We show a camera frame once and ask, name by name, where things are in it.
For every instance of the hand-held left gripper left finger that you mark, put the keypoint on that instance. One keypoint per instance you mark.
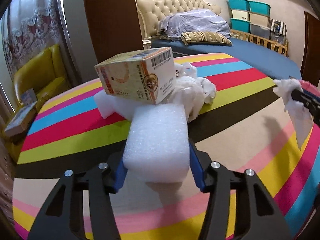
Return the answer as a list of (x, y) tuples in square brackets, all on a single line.
[(120, 177)]

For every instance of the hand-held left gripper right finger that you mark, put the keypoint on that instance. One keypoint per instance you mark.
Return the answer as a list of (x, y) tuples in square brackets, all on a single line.
[(198, 175)]

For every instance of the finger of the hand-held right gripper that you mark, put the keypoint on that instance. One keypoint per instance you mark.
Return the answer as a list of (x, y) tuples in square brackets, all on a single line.
[(310, 95), (306, 105)]

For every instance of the pink trash bin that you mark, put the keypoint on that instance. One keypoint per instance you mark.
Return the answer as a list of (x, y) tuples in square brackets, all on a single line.
[(308, 85)]

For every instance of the white tissue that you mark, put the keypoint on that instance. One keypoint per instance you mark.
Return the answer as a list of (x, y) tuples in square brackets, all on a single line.
[(300, 125)]

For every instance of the white foam block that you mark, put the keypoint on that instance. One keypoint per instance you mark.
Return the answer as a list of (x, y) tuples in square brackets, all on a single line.
[(157, 142), (112, 107)]

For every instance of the brown wooden door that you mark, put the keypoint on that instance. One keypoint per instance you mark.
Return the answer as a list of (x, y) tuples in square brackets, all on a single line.
[(311, 45)]

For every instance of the bed with blue sheet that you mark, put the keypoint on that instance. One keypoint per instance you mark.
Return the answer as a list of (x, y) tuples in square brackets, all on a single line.
[(262, 55)]

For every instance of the houndstooth bag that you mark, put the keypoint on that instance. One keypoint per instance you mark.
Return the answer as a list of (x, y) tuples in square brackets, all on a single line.
[(278, 26)]

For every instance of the white plastic bag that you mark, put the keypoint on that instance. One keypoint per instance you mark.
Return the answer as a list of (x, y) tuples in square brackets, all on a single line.
[(192, 90)]

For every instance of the beige printed carton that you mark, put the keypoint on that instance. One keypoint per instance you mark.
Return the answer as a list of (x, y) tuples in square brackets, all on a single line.
[(130, 80)]

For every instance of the stack of plastic storage bins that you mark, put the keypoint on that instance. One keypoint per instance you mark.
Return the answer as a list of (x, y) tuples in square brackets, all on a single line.
[(247, 17)]

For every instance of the flat cardboard box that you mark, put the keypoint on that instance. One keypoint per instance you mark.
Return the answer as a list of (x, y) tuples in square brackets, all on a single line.
[(20, 120)]

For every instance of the gold striped pillow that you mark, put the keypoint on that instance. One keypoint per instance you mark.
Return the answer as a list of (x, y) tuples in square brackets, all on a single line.
[(205, 38)]

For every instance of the upright light blue box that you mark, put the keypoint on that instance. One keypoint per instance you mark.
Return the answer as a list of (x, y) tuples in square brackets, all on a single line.
[(28, 96)]

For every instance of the yellow leather armchair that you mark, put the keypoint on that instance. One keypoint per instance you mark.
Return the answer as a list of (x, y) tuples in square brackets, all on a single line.
[(47, 67)]

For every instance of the light blue folded quilt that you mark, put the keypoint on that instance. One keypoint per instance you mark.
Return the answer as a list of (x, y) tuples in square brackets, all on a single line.
[(197, 22)]

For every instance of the brown wooden wardrobe panel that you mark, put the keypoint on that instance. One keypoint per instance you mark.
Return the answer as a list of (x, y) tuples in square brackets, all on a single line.
[(112, 17)]

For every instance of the lace curtain with red valance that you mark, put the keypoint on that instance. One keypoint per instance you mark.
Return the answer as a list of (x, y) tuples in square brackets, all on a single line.
[(32, 37)]

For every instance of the beige tufted headboard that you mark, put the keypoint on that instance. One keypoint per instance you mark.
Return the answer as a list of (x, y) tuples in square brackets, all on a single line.
[(172, 2)]

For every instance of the wooden crib rail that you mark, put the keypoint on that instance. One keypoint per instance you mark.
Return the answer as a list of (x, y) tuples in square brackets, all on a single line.
[(260, 41)]

